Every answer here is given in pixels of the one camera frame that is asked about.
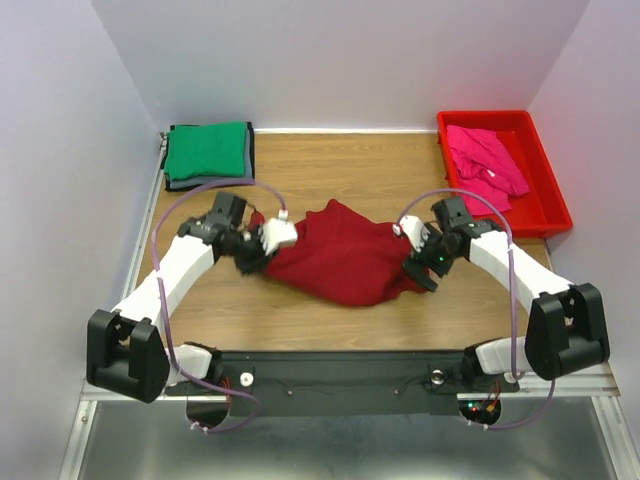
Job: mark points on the folded green t shirt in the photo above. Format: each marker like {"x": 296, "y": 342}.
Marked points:
{"x": 205, "y": 149}

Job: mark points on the red plastic bin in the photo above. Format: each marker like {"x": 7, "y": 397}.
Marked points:
{"x": 542, "y": 212}

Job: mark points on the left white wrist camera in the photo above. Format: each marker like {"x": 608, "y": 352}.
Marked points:
{"x": 276, "y": 233}

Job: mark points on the dark red t shirt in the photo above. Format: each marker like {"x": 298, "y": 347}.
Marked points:
{"x": 343, "y": 257}

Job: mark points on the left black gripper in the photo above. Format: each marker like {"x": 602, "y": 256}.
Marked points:
{"x": 251, "y": 257}

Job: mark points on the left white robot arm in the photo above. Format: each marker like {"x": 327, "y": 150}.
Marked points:
{"x": 130, "y": 350}

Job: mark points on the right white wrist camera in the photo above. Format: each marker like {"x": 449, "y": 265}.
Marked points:
{"x": 416, "y": 231}

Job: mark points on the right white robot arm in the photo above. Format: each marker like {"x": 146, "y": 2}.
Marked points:
{"x": 566, "y": 330}

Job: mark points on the aluminium rail frame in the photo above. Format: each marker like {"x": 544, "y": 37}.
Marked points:
{"x": 571, "y": 431}

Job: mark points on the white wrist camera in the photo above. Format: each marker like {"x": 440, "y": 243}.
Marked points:
{"x": 416, "y": 231}
{"x": 276, "y": 233}

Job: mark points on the pink t shirt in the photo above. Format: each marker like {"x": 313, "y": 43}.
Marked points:
{"x": 484, "y": 166}

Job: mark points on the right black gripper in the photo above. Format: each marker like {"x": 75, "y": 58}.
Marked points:
{"x": 420, "y": 273}

